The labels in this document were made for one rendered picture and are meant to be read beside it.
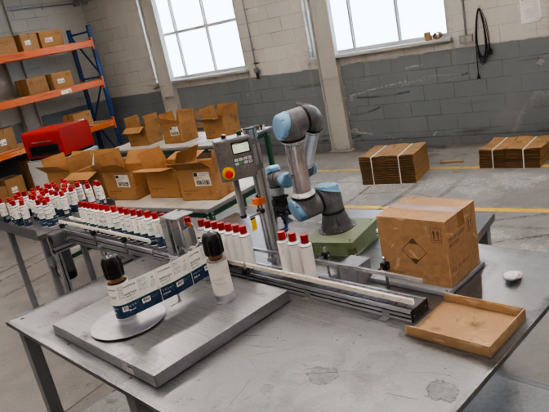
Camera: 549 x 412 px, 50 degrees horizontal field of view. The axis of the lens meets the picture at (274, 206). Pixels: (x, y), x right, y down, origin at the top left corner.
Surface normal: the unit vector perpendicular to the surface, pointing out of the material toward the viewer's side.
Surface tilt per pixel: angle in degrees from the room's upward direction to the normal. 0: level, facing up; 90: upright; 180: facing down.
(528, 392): 0
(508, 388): 1
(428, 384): 0
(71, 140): 90
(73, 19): 90
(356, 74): 90
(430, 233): 90
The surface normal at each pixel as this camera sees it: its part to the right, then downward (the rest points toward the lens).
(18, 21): 0.80, 0.02
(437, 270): -0.67, 0.34
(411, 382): -0.19, -0.94
